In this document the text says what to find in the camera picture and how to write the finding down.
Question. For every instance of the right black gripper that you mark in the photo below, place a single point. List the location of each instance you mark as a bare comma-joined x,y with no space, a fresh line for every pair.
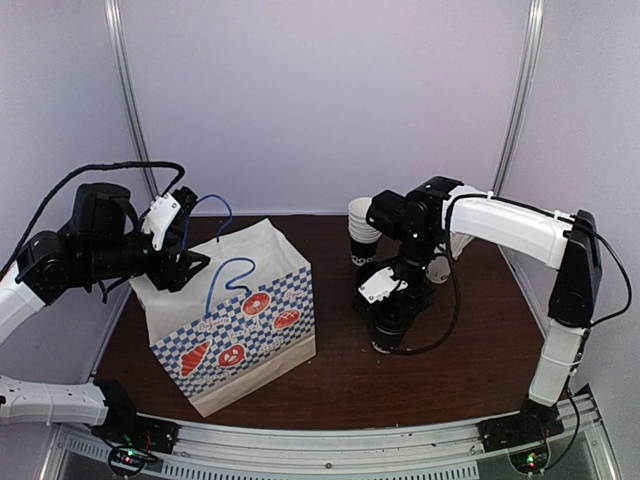
422,292

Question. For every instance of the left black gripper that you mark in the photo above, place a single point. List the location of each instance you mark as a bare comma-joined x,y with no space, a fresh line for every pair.
174,278

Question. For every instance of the stack of paper cups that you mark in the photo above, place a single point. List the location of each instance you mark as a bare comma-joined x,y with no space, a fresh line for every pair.
364,238

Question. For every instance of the blue checkered paper bag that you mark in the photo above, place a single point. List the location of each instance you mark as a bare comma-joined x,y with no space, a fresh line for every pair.
245,320

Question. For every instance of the black cup lid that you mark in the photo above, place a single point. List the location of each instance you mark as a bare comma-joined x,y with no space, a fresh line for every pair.
392,318

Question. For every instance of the black paper coffee cup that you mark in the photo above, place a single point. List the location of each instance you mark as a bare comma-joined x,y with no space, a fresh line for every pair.
381,341

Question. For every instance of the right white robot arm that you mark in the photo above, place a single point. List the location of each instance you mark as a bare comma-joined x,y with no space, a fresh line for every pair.
565,243

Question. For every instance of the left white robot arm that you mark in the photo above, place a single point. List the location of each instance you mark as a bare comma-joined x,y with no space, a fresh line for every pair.
37,278

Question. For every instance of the white cup holding straws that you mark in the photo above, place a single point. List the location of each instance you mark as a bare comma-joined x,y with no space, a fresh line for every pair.
438,270

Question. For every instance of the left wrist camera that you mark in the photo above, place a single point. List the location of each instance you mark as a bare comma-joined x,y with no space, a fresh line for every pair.
165,212

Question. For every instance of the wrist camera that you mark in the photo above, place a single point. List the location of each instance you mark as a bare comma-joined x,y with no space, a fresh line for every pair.
381,285
165,212

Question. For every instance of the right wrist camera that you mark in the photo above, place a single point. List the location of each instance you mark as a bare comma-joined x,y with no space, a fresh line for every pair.
381,285

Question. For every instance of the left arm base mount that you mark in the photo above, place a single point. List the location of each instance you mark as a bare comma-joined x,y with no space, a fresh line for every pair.
135,430

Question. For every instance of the aluminium front rail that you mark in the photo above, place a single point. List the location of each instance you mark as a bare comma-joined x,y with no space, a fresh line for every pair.
451,450

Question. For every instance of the right aluminium post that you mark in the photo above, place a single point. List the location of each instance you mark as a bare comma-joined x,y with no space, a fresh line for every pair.
527,69

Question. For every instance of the aluminium post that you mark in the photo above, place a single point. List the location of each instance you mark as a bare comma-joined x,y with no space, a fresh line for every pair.
118,42
527,69

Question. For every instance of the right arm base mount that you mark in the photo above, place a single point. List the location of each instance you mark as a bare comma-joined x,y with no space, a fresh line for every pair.
534,422

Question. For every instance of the left aluminium post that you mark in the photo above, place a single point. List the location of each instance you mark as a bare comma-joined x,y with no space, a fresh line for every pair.
118,42

